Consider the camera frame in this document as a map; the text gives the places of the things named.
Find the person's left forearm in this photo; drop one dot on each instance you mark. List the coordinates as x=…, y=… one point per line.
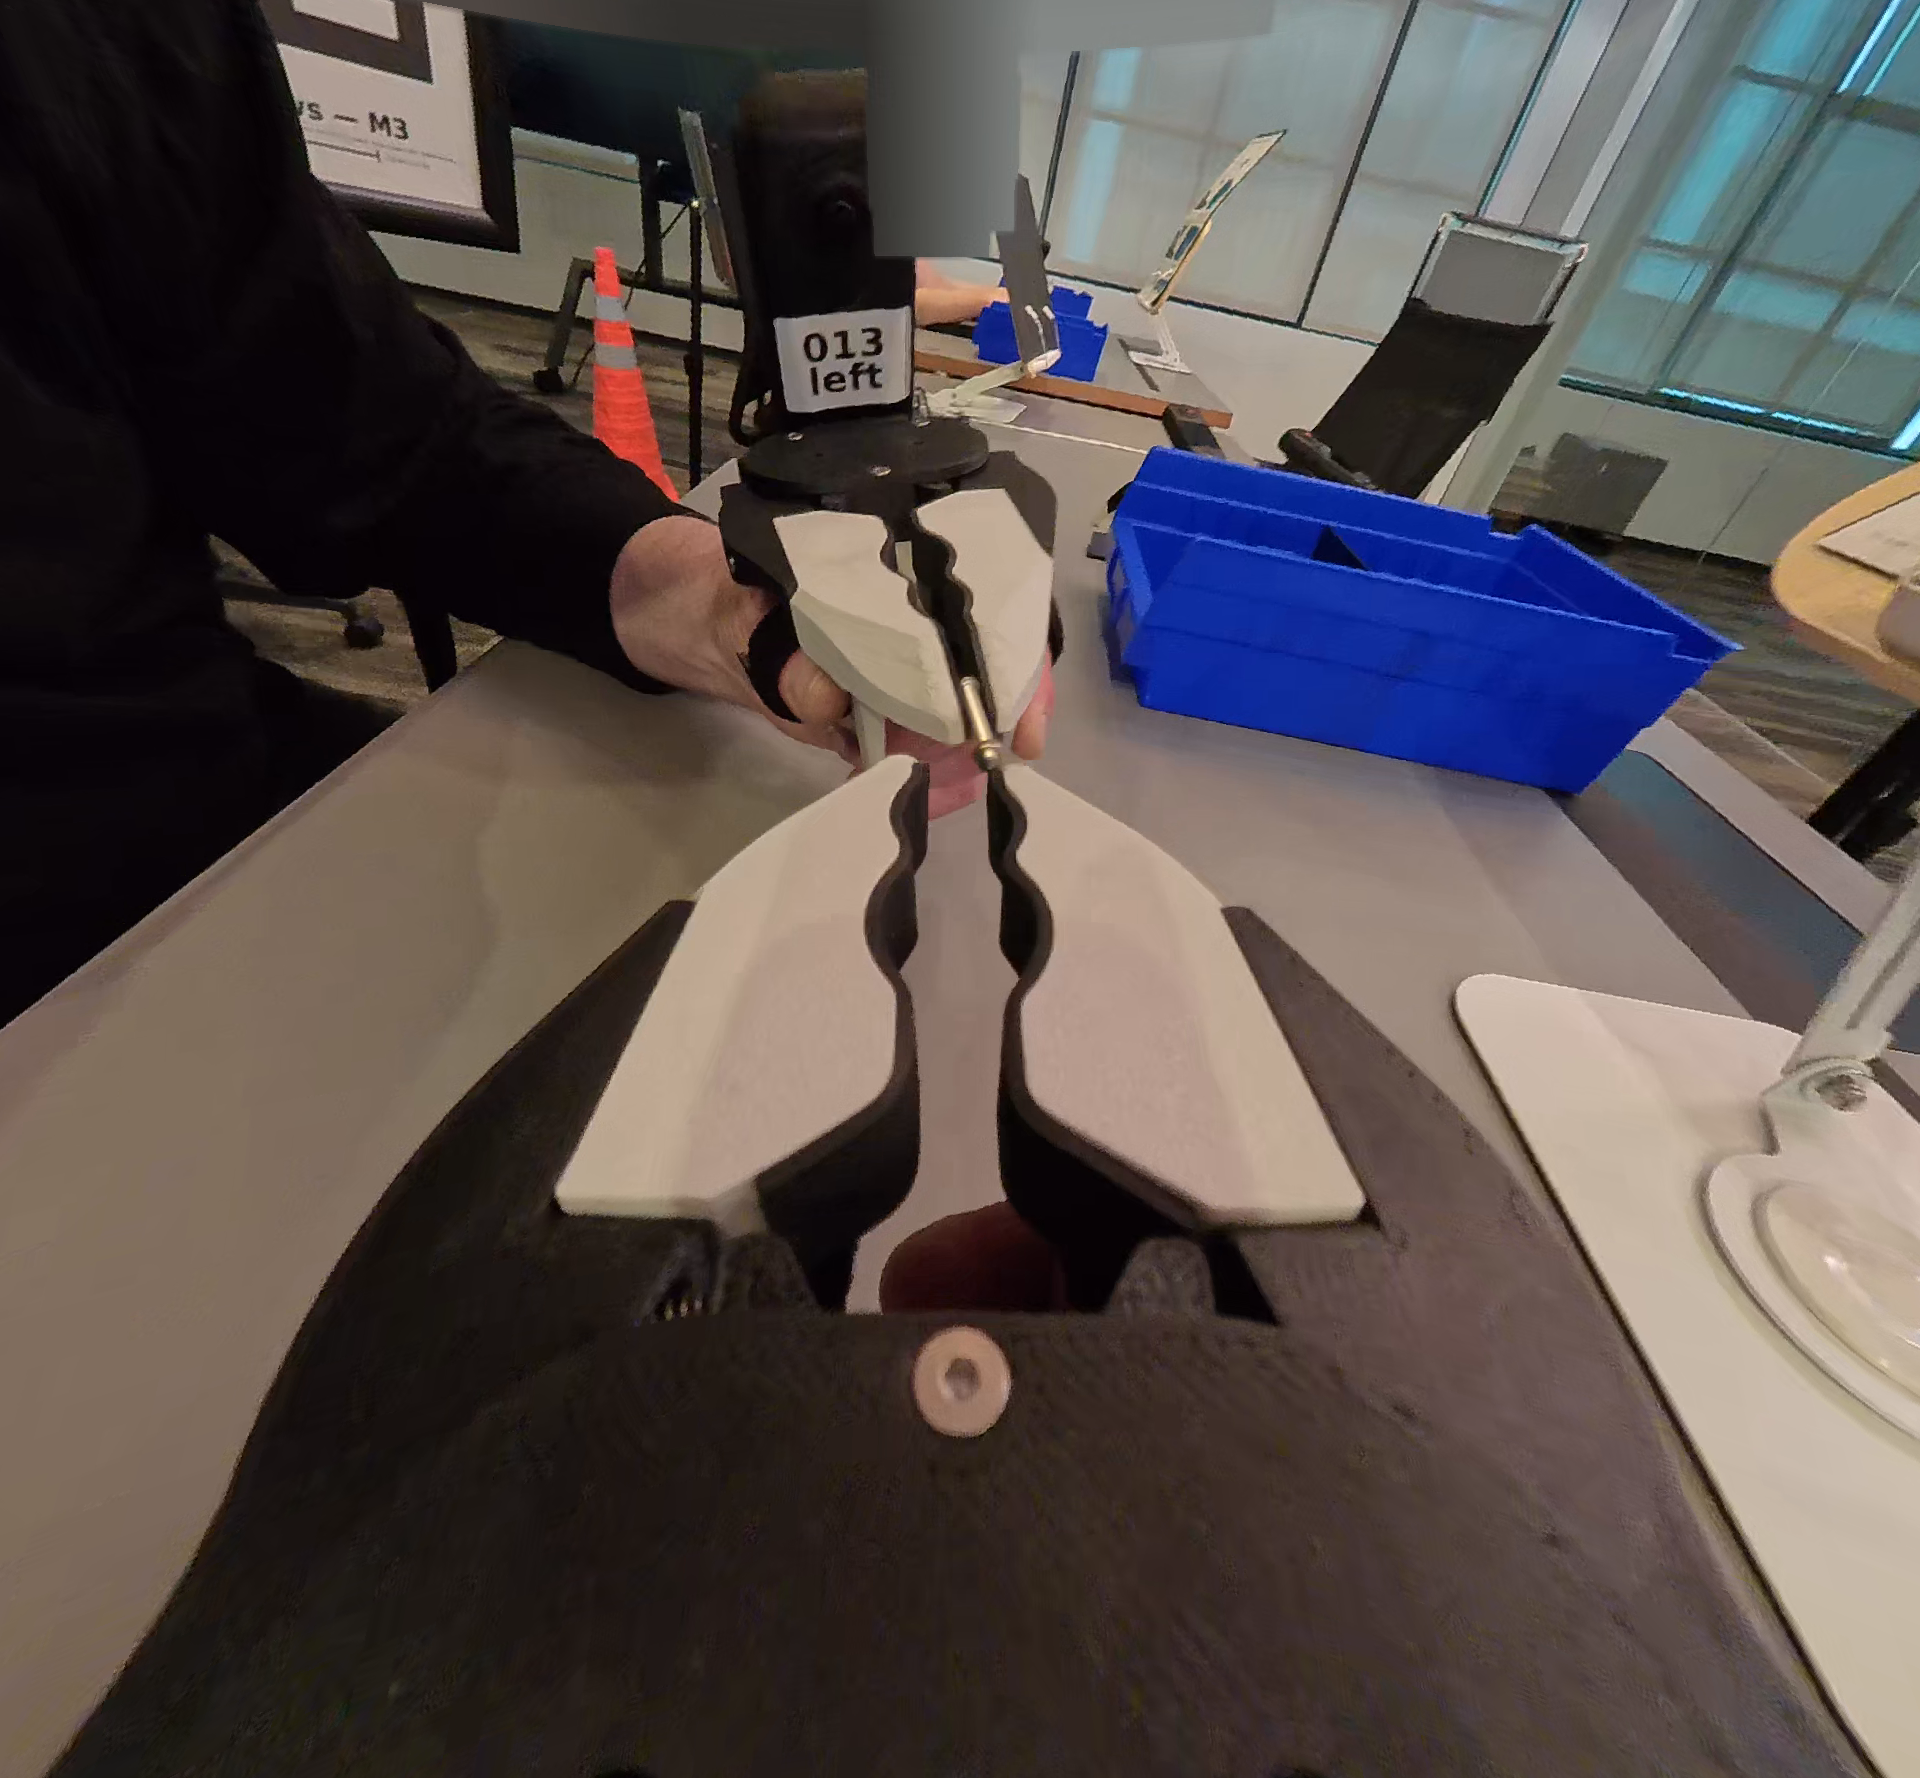
x=509, y=502

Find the small blue bin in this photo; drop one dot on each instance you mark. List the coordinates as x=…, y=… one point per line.
x=1072, y=346

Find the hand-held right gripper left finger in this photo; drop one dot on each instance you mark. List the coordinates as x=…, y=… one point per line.
x=735, y=1029

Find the black office chair base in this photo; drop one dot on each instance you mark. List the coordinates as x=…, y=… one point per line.
x=338, y=617

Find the person's left hand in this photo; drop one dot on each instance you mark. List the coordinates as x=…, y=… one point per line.
x=674, y=610

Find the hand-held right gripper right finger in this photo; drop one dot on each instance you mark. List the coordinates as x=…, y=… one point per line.
x=1183, y=1029

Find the large blue plastic bin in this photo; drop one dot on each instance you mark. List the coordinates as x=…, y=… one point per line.
x=1425, y=654

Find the wooden work table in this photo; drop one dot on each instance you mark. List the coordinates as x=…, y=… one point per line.
x=1140, y=391

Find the grey desk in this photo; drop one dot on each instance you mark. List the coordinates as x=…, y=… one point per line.
x=373, y=909

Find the printed instruction sheet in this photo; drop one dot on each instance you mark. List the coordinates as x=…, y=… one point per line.
x=1207, y=217

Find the small metal screw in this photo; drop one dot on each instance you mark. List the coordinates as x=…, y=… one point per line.
x=983, y=724

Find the black tripod stand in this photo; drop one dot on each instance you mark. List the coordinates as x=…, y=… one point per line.
x=697, y=310

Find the framed wall poster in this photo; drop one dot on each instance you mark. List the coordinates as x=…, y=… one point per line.
x=406, y=113

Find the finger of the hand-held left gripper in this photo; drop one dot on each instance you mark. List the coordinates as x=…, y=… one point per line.
x=1000, y=594
x=847, y=622

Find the round wooden table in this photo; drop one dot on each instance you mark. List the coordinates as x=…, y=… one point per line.
x=1836, y=610

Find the black folding chair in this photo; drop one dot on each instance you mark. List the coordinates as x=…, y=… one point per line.
x=1447, y=368

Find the white document stand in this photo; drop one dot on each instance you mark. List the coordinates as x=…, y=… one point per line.
x=1621, y=1178

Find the orange traffic cone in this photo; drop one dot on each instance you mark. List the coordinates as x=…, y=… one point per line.
x=617, y=382

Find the large window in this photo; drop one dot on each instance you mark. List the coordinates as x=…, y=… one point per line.
x=1725, y=158

